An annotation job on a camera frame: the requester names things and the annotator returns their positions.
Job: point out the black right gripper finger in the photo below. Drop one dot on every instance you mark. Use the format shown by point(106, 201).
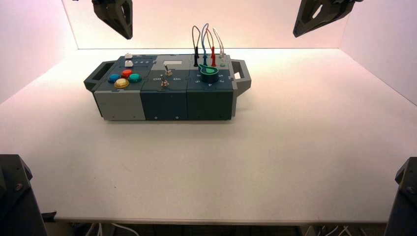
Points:
point(304, 19)
point(337, 8)

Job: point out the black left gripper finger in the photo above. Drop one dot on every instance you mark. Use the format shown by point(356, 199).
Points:
point(107, 11)
point(120, 4)

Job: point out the white slider knob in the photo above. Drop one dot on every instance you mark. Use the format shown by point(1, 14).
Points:
point(129, 63)
point(128, 55)

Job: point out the red round push button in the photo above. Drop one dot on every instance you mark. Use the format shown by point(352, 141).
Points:
point(127, 73)

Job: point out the blue round push button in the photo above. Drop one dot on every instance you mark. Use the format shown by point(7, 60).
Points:
point(114, 78)

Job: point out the green round push button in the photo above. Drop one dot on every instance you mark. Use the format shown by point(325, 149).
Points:
point(135, 78)

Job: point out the yellow round push button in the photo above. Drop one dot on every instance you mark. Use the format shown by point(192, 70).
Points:
point(121, 83)

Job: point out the white rectangular display screen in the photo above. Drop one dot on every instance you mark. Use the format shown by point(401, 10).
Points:
point(172, 62)

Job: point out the grey and teal control box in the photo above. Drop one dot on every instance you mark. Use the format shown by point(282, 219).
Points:
point(164, 104)

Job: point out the green rotary dial knob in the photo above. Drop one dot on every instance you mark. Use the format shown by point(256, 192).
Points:
point(208, 75)

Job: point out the small black table clamp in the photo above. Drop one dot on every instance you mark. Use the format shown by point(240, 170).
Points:
point(49, 217)

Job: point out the silver toggle switch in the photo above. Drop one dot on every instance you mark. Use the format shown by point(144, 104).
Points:
point(167, 70)
point(164, 82)

